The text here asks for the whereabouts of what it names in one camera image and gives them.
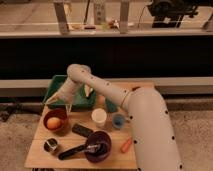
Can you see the orange carrot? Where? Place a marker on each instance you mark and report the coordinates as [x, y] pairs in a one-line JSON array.
[[126, 145]]

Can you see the black handled ladle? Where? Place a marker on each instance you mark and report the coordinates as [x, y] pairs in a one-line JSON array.
[[92, 148]]

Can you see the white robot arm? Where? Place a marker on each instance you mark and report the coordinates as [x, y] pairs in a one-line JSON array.
[[155, 143]]

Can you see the blue cup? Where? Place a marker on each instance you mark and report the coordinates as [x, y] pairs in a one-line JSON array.
[[118, 121]]

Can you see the black rectangular remote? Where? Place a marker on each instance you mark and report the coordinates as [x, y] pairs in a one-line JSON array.
[[81, 130]]

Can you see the white cup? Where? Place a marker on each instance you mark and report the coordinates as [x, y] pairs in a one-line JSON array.
[[99, 117]]

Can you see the red bowl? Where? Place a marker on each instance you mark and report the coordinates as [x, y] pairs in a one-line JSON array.
[[59, 113]]

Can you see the green plastic tray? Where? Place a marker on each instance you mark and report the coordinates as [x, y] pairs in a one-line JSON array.
[[81, 102]]

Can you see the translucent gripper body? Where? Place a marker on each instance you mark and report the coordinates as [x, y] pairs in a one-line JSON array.
[[60, 100]]

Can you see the black machine in background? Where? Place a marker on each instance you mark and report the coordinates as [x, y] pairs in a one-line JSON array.
[[170, 13]]

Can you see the yellow banana piece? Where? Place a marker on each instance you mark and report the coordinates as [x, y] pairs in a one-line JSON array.
[[88, 90]]

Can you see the orange apple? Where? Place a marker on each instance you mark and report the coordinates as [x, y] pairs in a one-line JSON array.
[[53, 123]]

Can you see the dark maroon bowl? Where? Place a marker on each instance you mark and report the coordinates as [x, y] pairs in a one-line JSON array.
[[103, 140]]

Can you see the green sponge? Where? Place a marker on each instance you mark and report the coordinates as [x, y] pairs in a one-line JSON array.
[[111, 107]]

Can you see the small metal can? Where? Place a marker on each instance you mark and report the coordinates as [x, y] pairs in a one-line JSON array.
[[51, 146]]

